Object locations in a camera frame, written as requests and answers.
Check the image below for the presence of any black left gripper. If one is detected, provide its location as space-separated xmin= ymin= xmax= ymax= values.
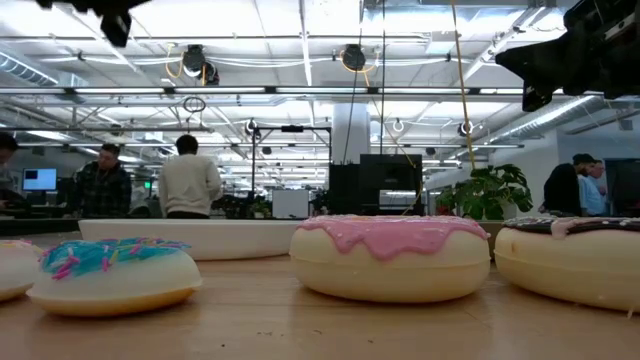
xmin=34 ymin=0 xmax=151 ymax=49

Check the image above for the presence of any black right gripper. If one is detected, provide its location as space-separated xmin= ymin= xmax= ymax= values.
xmin=494 ymin=0 xmax=640 ymax=114

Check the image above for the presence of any large chocolate iced toy donut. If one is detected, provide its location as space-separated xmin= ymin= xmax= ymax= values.
xmin=493 ymin=215 xmax=640 ymax=314

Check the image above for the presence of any small blue sprinkled toy donut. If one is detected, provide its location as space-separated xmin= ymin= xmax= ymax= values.
xmin=26 ymin=236 xmax=203 ymax=318

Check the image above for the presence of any large pink iced toy donut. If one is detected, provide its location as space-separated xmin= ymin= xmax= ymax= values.
xmin=289 ymin=214 xmax=493 ymax=305

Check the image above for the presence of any small chocolate toy donut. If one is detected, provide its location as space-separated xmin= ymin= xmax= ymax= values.
xmin=0 ymin=239 xmax=45 ymax=303

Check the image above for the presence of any person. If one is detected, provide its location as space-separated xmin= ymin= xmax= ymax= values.
xmin=579 ymin=159 xmax=610 ymax=218
xmin=0 ymin=131 xmax=22 ymax=212
xmin=157 ymin=133 xmax=224 ymax=220
xmin=73 ymin=143 xmax=133 ymax=219
xmin=542 ymin=152 xmax=597 ymax=218

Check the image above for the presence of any green potted plant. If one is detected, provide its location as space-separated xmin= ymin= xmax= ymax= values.
xmin=434 ymin=163 xmax=534 ymax=222

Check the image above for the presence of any dark screen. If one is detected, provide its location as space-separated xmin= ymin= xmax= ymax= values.
xmin=603 ymin=158 xmax=640 ymax=218

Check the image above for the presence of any lit computer monitor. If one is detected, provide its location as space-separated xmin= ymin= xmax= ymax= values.
xmin=21 ymin=167 xmax=58 ymax=193

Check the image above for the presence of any black computer case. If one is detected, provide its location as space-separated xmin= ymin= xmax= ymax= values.
xmin=328 ymin=153 xmax=426 ymax=218

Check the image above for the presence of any white round plate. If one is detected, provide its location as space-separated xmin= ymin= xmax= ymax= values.
xmin=78 ymin=218 xmax=302 ymax=262

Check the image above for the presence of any white panel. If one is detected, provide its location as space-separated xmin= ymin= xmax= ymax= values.
xmin=271 ymin=189 xmax=310 ymax=220

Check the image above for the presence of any yellow cable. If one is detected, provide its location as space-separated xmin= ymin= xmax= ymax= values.
xmin=449 ymin=0 xmax=477 ymax=171

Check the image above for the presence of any black ceiling cable reel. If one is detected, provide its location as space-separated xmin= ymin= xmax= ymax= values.
xmin=180 ymin=43 xmax=221 ymax=86
xmin=341 ymin=43 xmax=369 ymax=73

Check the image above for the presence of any black metal rig frame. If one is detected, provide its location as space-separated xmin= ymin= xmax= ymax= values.
xmin=251 ymin=124 xmax=333 ymax=219

